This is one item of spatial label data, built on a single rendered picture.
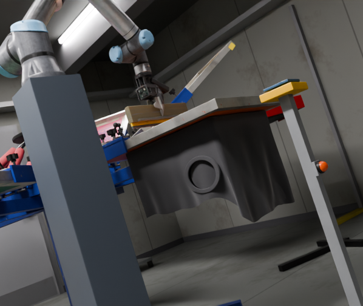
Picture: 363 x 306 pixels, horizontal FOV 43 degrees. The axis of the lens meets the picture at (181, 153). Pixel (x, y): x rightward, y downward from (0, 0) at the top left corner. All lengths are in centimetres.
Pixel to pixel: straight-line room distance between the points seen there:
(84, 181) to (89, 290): 34
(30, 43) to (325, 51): 369
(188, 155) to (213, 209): 455
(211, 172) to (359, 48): 319
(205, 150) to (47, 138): 60
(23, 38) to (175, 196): 83
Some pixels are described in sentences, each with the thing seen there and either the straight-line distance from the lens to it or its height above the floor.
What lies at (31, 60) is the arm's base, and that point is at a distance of 161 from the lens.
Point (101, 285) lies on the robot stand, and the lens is 147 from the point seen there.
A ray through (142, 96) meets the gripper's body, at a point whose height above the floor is 119.
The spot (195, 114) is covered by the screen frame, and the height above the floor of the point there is 97.
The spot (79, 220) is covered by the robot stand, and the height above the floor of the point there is 73.
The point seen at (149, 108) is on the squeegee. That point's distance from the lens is 208.
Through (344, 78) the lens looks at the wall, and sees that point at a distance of 481.
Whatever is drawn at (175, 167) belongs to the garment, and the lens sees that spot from 184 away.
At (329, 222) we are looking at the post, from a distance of 165.
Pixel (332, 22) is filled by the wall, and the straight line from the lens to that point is 487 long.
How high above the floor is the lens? 71
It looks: 5 degrees up
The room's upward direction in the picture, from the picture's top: 18 degrees counter-clockwise
